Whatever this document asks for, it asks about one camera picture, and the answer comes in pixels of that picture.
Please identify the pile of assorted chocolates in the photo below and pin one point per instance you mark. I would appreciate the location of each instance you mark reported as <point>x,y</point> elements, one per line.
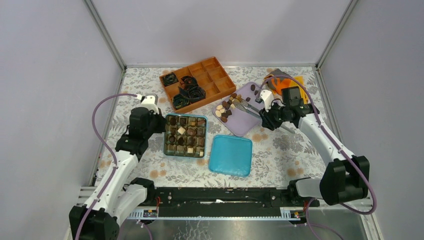
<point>228,106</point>

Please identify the rolled dark patterned tie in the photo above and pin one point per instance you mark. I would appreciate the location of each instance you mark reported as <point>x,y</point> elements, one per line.
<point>193,94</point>

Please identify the orange grey cloth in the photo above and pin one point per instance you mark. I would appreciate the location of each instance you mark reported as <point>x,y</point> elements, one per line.
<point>279,80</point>

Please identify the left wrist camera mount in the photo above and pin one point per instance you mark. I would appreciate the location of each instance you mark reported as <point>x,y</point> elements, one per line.
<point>149,102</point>

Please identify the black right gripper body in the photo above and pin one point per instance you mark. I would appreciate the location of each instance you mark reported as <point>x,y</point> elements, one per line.
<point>275,116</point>

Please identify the rolled dark floral tie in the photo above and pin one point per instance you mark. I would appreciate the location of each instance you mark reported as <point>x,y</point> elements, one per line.
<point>169,79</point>

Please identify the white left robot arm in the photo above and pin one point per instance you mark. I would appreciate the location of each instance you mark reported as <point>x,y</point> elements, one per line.
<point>102,214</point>

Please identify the rolled dark green tie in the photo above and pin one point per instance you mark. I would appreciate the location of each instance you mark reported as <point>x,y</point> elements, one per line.
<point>179,101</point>

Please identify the teal box lid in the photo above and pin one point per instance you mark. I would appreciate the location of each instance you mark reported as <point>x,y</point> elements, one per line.
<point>231,155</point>

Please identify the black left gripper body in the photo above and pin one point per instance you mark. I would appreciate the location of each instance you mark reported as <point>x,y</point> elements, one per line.
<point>157,125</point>

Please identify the wooden compartment tray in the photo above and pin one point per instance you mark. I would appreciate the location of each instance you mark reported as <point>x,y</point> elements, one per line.
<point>210,75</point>

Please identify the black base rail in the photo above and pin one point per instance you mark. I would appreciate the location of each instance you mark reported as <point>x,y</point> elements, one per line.
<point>231,203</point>

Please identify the teal chocolate box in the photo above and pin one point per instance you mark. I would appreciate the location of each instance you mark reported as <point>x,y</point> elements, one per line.
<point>185,136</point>

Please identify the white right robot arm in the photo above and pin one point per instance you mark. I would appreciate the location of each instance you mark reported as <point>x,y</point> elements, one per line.
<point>346,175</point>

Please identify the metal serving tongs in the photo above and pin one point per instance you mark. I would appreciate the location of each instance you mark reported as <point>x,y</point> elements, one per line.
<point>253,112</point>

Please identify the lavender plastic tray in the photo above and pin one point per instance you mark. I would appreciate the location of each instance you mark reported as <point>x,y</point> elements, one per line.
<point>240,122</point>

